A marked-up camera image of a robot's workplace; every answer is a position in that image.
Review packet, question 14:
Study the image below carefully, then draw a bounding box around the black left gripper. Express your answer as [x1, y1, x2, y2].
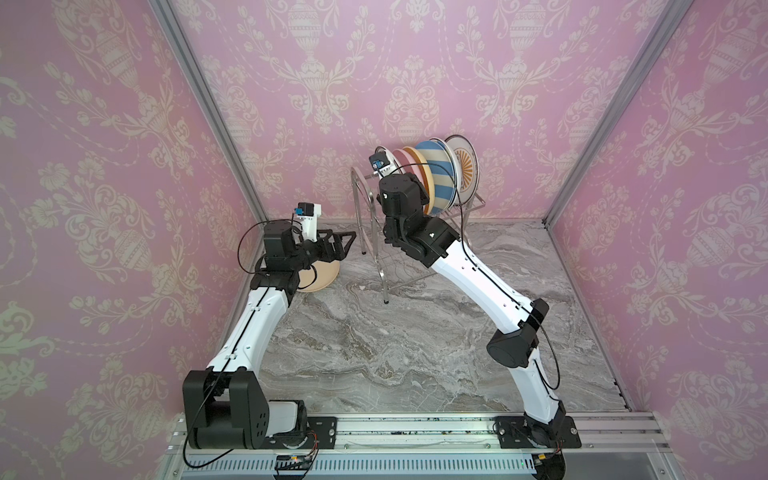
[286, 228, 354, 273]

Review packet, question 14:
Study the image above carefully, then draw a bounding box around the cream plate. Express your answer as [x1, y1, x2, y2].
[298, 261, 340, 292]

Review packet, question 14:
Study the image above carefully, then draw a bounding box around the yellow plate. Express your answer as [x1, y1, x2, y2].
[404, 146, 435, 214]

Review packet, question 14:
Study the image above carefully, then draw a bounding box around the blue white striped plate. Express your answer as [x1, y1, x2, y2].
[416, 140, 457, 216]

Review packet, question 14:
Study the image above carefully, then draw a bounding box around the pink plate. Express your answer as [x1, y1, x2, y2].
[393, 148, 424, 183]

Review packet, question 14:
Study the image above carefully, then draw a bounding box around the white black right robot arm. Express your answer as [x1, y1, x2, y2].
[378, 174, 568, 449]

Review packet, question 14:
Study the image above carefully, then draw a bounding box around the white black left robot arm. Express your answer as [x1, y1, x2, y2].
[182, 220, 356, 450]

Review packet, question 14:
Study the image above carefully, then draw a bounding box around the chrome two-tier dish rack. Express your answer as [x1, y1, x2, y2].
[350, 167, 469, 304]

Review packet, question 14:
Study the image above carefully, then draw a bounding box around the small circuit board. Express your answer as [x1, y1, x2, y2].
[275, 455, 315, 471]

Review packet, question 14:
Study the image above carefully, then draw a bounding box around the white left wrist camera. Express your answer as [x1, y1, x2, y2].
[294, 202, 322, 241]

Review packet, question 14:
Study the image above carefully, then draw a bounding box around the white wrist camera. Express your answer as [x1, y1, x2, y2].
[294, 202, 322, 241]
[368, 148, 402, 179]

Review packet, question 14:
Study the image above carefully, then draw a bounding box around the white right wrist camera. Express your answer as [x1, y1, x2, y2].
[368, 148, 402, 179]

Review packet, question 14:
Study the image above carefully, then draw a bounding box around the left aluminium corner post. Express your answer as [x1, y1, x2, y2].
[146, 0, 270, 229]

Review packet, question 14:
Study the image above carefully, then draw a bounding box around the aluminium corner post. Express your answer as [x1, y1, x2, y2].
[542, 0, 693, 232]
[146, 0, 270, 229]

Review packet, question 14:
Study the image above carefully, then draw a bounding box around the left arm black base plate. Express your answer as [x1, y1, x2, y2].
[260, 416, 337, 450]

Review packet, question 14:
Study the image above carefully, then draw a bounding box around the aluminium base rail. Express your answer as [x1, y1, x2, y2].
[155, 412, 684, 479]

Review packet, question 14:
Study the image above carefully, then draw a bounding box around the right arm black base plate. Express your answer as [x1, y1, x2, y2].
[492, 416, 582, 450]

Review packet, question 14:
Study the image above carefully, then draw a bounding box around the right aluminium corner post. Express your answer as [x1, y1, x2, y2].
[542, 0, 693, 232]

